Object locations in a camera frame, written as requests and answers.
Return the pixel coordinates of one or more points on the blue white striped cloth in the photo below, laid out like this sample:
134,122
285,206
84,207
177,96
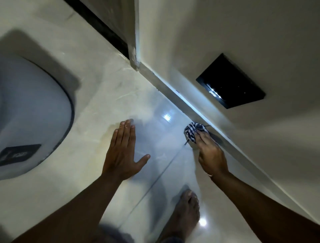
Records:
191,130

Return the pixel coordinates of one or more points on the person's left thumb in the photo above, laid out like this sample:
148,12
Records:
143,161

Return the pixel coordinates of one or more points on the person's left middle finger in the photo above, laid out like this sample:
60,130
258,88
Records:
126,134

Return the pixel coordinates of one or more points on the person's right forearm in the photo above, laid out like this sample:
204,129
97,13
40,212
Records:
265,212

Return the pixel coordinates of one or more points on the person's left forearm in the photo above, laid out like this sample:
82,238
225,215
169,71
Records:
75,212

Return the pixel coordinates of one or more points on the person's right fingers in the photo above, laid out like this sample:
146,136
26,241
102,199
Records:
203,139

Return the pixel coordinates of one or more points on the black glossy wall plate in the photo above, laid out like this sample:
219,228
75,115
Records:
231,81

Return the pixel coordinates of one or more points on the black label sticker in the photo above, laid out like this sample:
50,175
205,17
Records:
18,154

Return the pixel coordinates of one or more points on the white toilet bowl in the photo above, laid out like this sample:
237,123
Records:
32,112

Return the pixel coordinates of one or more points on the black door frame strip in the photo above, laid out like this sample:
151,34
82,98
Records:
100,26

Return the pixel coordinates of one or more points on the person's right hand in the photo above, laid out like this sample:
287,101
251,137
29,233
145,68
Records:
212,156

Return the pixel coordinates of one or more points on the white wall skirting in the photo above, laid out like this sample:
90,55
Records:
190,110

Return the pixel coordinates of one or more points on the person's left hand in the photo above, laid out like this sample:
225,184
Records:
120,157

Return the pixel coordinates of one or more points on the person's bare foot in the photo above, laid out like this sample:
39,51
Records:
183,216

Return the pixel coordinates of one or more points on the person's left little finger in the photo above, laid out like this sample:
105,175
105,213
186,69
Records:
114,139

